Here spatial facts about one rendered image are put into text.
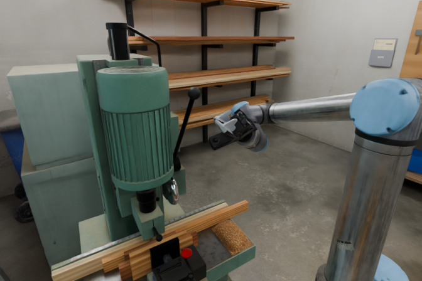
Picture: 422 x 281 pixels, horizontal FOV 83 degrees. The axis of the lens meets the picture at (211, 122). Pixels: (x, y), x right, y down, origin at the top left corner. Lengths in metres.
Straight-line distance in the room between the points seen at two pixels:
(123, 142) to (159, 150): 0.09
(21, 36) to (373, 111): 2.84
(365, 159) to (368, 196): 0.08
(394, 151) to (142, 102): 0.55
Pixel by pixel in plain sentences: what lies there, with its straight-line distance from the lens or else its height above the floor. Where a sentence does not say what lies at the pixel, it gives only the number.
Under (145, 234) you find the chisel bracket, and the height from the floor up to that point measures 1.02.
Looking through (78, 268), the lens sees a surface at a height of 0.94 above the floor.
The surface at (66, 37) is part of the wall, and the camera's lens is 2.97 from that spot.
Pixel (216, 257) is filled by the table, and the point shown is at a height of 0.90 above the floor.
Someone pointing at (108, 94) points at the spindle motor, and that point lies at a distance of 0.60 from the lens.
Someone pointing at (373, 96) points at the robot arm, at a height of 1.47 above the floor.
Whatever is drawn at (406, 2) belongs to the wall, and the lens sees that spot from 3.65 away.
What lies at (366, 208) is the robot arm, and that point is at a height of 1.21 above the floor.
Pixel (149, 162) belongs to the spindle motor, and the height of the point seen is 1.28.
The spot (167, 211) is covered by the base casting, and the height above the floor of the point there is 0.80.
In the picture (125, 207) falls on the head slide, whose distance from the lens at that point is 0.91.
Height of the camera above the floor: 1.58
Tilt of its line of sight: 20 degrees down
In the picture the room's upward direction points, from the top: straight up
